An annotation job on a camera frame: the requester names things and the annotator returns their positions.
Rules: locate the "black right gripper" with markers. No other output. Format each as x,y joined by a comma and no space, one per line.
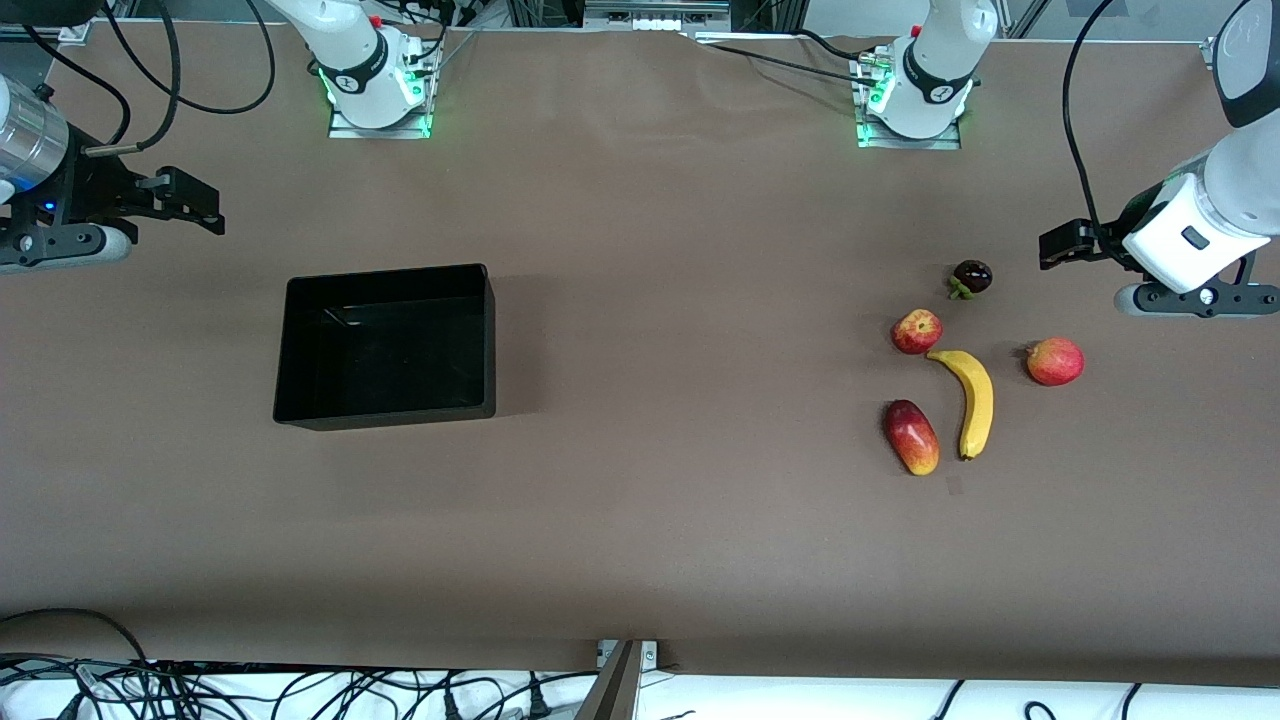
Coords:
92,190

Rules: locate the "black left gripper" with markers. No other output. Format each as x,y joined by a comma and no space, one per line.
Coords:
1112,237

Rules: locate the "yellow banana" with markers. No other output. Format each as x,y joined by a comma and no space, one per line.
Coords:
978,400

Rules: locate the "black rectangular plastic box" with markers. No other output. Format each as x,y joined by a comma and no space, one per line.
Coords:
390,360

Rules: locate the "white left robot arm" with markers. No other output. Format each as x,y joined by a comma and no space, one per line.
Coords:
935,60

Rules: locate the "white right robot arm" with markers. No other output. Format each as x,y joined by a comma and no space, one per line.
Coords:
350,60

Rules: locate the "grey box with white sockets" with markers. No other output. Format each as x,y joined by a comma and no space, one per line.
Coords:
655,12

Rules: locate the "dark purple mangosteen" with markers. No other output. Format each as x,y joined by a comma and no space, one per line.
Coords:
972,276

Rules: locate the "round red apple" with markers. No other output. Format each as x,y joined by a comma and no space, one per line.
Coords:
1055,362

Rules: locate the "small red yellow apple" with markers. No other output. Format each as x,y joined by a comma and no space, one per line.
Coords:
917,332

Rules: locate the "red yellow mango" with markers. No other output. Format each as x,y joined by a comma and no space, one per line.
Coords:
911,437

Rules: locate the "large table cover sheet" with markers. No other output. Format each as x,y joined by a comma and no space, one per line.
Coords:
650,500

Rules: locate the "aluminium profile beam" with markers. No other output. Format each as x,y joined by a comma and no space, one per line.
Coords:
612,690

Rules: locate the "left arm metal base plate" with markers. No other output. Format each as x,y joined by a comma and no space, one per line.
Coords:
910,143

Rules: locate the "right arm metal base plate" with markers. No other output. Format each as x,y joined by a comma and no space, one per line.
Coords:
380,133

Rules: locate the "small metal corner bracket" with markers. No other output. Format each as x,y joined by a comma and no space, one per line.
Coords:
650,655

